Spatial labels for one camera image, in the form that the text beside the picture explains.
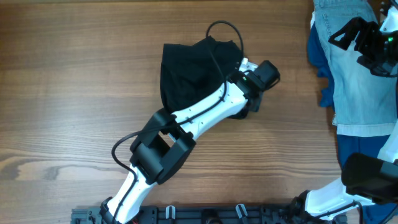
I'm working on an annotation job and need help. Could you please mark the black shorts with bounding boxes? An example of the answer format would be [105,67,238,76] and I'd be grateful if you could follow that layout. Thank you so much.
[160,37,243,113]

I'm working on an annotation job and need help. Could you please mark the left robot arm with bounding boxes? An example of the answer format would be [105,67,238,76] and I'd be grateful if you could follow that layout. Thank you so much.
[99,60,280,223]

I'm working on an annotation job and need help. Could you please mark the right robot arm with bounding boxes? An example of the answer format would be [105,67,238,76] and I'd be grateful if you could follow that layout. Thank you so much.
[283,0,397,223]

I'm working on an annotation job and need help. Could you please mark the light blue denim shorts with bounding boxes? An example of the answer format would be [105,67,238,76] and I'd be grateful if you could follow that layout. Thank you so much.
[313,0,397,137]

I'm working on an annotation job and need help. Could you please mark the blue garment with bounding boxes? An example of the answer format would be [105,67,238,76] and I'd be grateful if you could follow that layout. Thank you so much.
[307,24,396,224]

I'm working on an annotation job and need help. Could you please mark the black left camera cable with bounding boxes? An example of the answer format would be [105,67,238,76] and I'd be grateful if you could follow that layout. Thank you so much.
[111,20,245,223]

